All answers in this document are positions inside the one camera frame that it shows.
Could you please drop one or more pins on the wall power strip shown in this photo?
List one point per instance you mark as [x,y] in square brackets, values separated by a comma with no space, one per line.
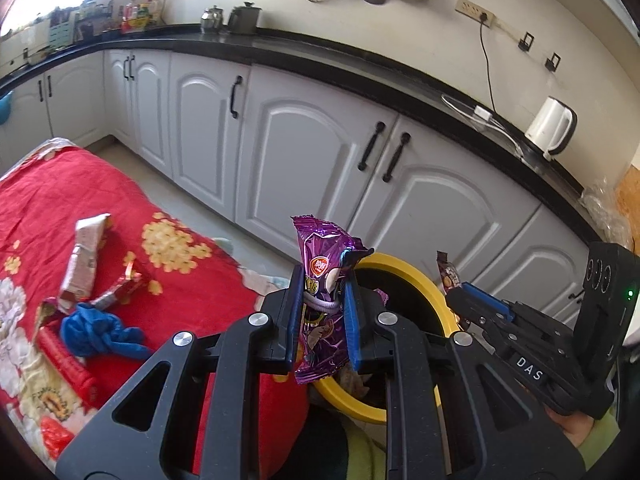
[476,12]

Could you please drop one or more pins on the person's right hand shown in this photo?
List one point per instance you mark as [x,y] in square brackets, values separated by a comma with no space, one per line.
[576,427]

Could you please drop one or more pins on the red floral tablecloth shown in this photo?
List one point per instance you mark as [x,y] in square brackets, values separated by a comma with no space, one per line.
[190,282]

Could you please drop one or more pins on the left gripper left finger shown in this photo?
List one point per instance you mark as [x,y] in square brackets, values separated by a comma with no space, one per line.
[224,406]

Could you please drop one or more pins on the red snack wrapper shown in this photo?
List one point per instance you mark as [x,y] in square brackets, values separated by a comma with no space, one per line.
[130,281]

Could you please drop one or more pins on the black countertop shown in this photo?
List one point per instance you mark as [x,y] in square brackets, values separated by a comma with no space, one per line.
[371,76]

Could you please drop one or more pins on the yellow rimmed trash bin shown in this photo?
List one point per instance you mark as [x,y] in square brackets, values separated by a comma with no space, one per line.
[388,284]

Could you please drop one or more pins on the white charger with cable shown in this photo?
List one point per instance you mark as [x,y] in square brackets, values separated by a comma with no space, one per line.
[483,121]

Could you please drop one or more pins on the red cylindrical can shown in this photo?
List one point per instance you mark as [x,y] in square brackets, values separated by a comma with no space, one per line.
[73,372]

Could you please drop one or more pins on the blue rubber glove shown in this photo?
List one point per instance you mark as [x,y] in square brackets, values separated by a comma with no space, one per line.
[90,332]

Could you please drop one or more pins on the brown candy bar wrapper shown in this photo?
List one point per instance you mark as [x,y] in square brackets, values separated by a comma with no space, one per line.
[448,273]

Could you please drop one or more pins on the blue hanging holder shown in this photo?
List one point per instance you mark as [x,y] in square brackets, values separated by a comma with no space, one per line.
[5,107]

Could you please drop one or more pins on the small steel teapot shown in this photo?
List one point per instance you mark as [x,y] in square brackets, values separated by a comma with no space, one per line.
[212,21]

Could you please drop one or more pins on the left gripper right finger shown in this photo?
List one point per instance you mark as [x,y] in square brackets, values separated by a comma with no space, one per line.
[454,412]

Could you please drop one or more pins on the clear plastic bag on counter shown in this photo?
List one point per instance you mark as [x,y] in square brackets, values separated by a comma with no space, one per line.
[599,201]

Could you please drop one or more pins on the red plastic bag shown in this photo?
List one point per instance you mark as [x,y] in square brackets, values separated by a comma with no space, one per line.
[55,437]

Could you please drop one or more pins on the purple snack wrapper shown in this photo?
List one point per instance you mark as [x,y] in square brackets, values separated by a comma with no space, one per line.
[329,326]

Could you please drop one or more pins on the white electric kettle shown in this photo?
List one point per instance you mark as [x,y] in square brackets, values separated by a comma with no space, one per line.
[552,128]

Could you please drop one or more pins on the dark metal teapot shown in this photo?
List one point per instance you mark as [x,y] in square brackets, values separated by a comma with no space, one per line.
[243,19]

